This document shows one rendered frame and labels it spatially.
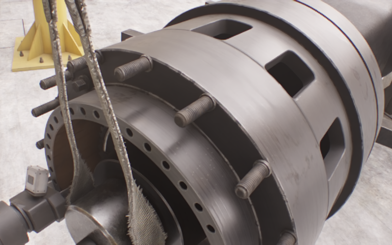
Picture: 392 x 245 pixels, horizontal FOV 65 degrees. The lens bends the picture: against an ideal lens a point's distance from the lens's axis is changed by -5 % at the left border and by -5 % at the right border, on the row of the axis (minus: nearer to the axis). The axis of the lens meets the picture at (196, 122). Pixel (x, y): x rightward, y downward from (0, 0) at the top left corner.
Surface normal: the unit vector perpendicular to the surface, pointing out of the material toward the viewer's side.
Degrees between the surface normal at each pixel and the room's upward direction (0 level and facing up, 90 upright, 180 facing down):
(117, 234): 36
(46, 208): 70
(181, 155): 24
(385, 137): 90
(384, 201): 0
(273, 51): 19
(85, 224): 90
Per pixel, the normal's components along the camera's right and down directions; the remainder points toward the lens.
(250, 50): 0.29, -0.69
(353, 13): -0.17, -0.53
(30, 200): -0.17, -0.90
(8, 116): 0.11, -0.81
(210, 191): 0.59, -0.36
